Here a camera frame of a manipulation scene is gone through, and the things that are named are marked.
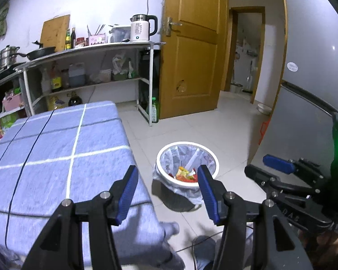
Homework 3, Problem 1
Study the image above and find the grey refrigerator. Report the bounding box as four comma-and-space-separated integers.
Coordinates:
251, 0, 338, 176

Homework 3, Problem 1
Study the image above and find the dark oil bottle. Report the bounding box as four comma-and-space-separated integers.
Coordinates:
68, 92, 83, 107

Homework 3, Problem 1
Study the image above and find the stainless steel pot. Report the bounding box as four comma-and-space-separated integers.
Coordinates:
0, 45, 20, 70

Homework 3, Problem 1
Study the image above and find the white trash bin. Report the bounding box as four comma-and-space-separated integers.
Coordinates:
153, 142, 220, 212

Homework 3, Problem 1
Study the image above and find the wooden door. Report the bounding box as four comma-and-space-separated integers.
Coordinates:
159, 0, 228, 119

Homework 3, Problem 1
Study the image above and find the black frying pan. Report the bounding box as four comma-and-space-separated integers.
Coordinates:
15, 41, 55, 61

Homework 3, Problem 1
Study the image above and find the green bottle on floor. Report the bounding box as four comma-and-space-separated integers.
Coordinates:
150, 97, 160, 123

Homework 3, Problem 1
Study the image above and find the yellow red snack bag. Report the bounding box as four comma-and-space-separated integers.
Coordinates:
174, 166, 198, 183

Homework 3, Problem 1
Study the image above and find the yellow oil bottle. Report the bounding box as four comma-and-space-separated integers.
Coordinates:
47, 96, 66, 111

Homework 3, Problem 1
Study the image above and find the blue checked tablecloth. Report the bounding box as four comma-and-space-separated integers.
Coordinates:
0, 101, 185, 269

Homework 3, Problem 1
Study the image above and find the white electric kettle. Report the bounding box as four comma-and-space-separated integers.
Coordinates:
130, 14, 158, 41

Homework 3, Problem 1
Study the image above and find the white metal kitchen shelf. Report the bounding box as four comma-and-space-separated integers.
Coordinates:
16, 41, 165, 116

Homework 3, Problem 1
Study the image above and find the wooden cutting board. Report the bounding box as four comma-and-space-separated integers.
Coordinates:
40, 15, 70, 52

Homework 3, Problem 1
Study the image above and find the pink plastic basket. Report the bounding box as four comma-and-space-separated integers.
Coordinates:
2, 93, 24, 112

